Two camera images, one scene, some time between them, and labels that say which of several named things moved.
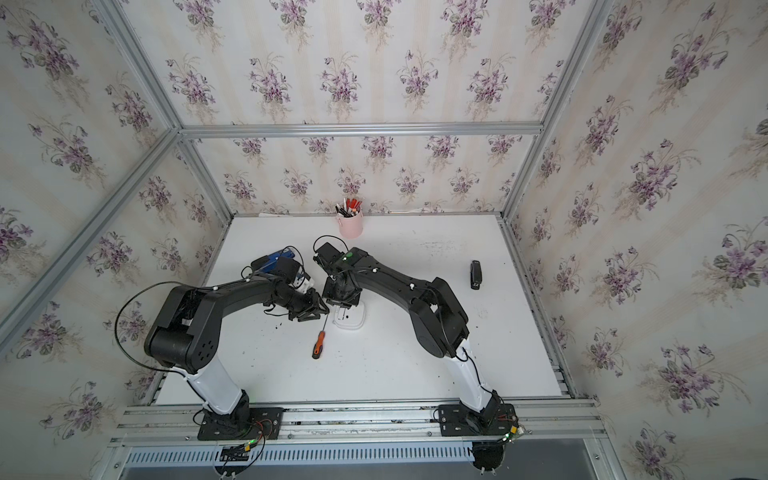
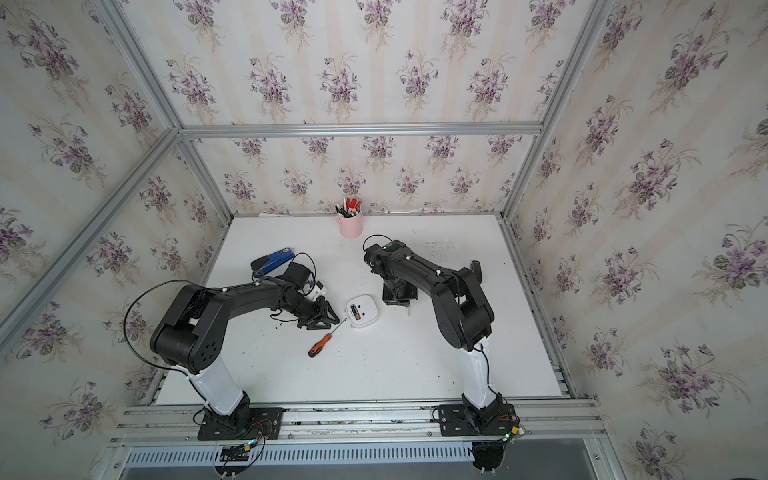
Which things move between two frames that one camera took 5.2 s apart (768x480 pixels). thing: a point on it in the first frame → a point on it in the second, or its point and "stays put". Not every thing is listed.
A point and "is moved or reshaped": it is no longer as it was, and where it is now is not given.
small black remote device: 476,274 stays put
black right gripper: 349,300 → 408,295
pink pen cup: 351,227 stays put
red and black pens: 350,207 stays put
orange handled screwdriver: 318,345 is moved or reshaped
